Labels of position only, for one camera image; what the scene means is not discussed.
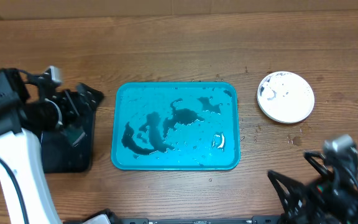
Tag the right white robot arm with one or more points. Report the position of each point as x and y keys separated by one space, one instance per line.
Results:
x=345 y=169

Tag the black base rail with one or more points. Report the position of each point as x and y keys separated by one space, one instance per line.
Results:
x=259 y=219

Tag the white plate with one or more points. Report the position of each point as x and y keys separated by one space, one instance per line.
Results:
x=285 y=97

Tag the teal plastic serving tray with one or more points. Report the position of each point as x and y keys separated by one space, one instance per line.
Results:
x=176 y=126

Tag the black rectangular water tray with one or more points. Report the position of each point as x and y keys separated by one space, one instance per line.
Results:
x=59 y=156

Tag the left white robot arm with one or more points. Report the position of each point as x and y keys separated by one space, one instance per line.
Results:
x=22 y=176

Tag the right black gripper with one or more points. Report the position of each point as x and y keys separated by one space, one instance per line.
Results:
x=320 y=190

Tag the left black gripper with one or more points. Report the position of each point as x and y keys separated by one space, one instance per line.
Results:
x=74 y=110

